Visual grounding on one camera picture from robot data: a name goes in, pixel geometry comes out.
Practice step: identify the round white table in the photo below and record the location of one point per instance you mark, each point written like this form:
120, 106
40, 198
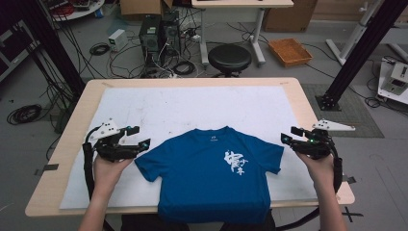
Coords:
80, 11

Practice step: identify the orange wicker basket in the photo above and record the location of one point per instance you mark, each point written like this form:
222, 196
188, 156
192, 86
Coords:
290, 51

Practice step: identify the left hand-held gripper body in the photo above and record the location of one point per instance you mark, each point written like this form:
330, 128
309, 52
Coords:
110, 150

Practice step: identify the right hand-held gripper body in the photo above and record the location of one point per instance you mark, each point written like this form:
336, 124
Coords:
316, 146

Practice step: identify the white metal stand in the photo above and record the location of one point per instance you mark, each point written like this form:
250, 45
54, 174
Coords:
351, 38

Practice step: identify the grey floor mat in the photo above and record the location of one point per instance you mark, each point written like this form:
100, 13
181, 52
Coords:
352, 115

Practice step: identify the blue t-shirt white print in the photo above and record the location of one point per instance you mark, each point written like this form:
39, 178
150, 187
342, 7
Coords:
205, 179

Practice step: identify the white power supply box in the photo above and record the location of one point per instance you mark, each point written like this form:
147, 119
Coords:
118, 39

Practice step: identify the white electronic device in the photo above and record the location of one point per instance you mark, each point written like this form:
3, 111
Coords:
396, 80

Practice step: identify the black round stool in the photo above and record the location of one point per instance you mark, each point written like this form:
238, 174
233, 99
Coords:
229, 57

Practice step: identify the white table mat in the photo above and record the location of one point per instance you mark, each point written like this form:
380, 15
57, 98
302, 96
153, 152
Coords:
192, 106

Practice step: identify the black tape strip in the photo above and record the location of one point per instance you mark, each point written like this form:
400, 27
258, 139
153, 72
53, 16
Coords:
48, 168
350, 179

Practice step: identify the grey shelf unit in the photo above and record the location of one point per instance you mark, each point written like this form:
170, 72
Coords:
12, 51

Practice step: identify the black metal frame post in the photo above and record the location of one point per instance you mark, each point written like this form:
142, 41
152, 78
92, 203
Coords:
54, 48
362, 48

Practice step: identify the black computer tower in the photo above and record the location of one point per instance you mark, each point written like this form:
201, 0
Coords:
150, 40
171, 32

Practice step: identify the large brown cardboard box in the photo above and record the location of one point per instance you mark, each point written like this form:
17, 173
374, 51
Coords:
288, 16

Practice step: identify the person's right hand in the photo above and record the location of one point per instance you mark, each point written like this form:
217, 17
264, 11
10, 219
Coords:
320, 173

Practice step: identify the white desk with legs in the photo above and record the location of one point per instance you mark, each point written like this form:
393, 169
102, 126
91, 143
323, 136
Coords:
240, 3

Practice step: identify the person's dark clothing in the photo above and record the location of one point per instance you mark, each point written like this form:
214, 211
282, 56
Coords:
141, 224

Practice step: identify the person's left hand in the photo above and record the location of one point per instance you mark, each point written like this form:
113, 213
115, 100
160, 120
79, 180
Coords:
107, 174

